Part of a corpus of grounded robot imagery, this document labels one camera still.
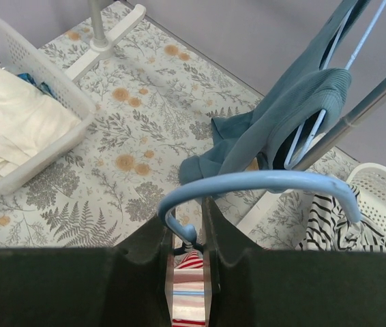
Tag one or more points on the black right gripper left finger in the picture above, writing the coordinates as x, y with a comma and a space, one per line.
124, 285

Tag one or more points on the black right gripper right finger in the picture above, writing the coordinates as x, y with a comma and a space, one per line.
247, 285

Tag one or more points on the red white striped tank top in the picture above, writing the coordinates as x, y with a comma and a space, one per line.
188, 291

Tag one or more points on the white basket with white cloths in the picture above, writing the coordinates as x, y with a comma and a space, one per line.
17, 55

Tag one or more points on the teal blue tank top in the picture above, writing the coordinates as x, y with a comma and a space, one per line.
258, 134

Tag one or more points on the black white striped garment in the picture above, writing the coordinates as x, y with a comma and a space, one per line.
328, 229

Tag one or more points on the floral patterned table mat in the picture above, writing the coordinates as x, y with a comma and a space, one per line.
154, 102

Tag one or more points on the white folded cloths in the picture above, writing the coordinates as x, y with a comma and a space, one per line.
30, 119

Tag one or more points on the white metal clothes rack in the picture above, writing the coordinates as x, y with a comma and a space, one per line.
102, 47

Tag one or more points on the blue wire hanger with teal top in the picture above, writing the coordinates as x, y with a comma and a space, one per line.
328, 93

